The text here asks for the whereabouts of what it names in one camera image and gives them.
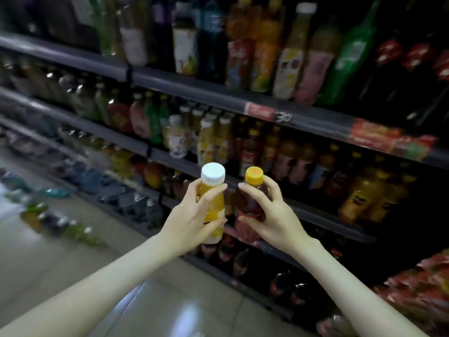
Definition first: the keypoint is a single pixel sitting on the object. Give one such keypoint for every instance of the person's right hand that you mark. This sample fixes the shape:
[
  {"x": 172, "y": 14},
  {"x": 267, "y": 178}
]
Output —
[{"x": 280, "y": 224}]

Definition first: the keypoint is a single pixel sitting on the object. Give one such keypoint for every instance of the person's left hand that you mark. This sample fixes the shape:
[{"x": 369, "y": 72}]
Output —
[{"x": 189, "y": 224}]

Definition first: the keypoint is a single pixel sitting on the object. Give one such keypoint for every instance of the cola bottle red label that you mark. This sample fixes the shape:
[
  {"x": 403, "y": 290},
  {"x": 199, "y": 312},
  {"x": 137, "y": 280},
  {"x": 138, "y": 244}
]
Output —
[{"x": 254, "y": 177}]

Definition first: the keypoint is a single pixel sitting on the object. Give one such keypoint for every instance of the orange juice bottle white cap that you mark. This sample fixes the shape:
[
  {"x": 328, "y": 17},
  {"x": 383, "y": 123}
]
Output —
[{"x": 212, "y": 175}]

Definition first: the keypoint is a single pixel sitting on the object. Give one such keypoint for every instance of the row of large water jugs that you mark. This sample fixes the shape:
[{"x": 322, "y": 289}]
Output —
[{"x": 280, "y": 284}]

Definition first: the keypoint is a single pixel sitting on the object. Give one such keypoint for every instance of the dark grey store shelving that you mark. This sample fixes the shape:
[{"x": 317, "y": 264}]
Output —
[{"x": 189, "y": 84}]

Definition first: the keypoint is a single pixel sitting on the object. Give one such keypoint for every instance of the person's right forearm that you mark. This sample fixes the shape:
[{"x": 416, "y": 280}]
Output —
[{"x": 358, "y": 298}]

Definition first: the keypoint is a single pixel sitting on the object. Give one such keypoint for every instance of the red price tag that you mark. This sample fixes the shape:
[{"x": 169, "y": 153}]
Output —
[{"x": 259, "y": 111}]

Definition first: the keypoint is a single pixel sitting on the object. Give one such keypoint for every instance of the pile of red snack packets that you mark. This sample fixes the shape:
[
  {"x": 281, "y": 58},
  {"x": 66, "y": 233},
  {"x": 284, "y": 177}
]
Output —
[{"x": 414, "y": 291}]

